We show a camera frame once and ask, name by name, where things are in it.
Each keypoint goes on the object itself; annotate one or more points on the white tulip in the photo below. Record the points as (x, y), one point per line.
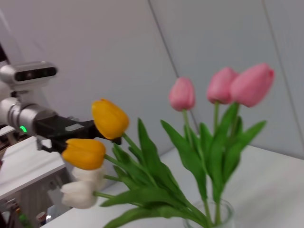
(78, 194)
(93, 175)

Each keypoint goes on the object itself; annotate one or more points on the white paper cup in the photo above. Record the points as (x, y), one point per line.
(41, 217)

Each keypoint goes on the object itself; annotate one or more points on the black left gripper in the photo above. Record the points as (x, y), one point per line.
(57, 128)

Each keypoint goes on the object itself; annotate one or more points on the yellow tulip with open bloom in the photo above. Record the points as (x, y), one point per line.
(110, 118)

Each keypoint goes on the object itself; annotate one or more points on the yellow tulip with short stem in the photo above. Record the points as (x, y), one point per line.
(84, 154)

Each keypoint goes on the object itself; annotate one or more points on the pink tulip with leaning stem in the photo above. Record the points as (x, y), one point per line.
(182, 93)

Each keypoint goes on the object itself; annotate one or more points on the pink tulip with long leaf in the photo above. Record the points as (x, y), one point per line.
(251, 85)

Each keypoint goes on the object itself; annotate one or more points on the clear glass vase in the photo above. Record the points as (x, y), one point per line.
(228, 213)

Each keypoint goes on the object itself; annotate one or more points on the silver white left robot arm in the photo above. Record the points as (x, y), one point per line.
(21, 114)

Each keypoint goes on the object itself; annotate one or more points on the pink tulip with straight stem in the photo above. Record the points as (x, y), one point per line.
(221, 85)

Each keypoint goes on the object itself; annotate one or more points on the white side table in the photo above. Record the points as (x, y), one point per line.
(28, 161)

